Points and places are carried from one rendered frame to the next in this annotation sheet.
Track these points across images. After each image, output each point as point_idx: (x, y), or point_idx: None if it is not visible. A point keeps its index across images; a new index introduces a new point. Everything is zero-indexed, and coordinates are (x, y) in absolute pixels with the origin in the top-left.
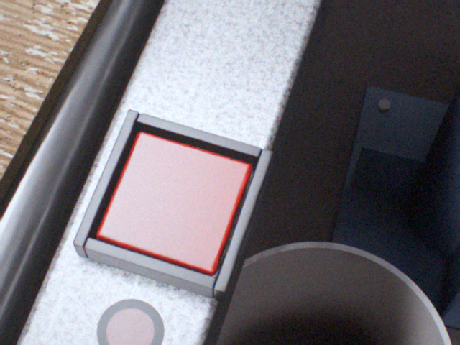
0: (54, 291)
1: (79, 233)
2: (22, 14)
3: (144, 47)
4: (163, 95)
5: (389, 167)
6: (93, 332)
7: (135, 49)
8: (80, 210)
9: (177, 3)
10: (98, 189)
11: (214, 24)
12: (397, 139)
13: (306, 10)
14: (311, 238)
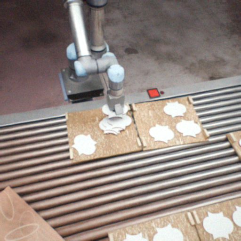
0: (163, 97)
1: (159, 95)
2: (148, 106)
3: (143, 101)
4: (146, 98)
5: None
6: (163, 94)
7: None
8: (157, 98)
9: (139, 101)
10: (156, 96)
11: (139, 98)
12: None
13: (133, 94)
14: None
